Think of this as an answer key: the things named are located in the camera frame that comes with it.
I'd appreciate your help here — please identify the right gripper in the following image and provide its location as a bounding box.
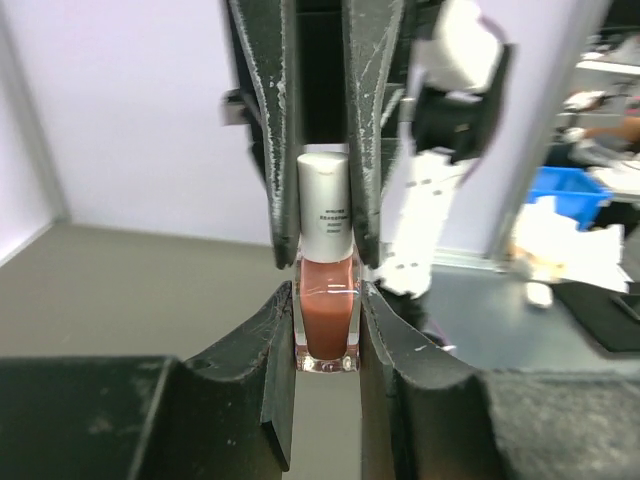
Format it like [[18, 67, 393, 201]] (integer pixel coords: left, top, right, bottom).
[[222, 0, 430, 269]]

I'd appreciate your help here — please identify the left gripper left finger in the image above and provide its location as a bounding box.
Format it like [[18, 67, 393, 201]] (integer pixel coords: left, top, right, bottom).
[[1, 282, 295, 479]]

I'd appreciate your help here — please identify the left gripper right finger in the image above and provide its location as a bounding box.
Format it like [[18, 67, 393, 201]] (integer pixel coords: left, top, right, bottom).
[[360, 284, 639, 479]]

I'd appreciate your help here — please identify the pink nail polish bottle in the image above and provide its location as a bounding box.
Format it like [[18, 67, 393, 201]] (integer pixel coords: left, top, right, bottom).
[[293, 255, 361, 374]]

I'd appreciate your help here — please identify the white nail polish cap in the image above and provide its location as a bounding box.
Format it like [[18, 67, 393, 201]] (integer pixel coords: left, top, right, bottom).
[[297, 152, 353, 263]]

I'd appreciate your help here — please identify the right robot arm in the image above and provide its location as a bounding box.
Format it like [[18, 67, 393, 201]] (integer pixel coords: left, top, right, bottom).
[[224, 1, 515, 344]]

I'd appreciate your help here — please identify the blue plastic bin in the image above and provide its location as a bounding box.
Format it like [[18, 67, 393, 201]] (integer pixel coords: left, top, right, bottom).
[[526, 166, 613, 231]]

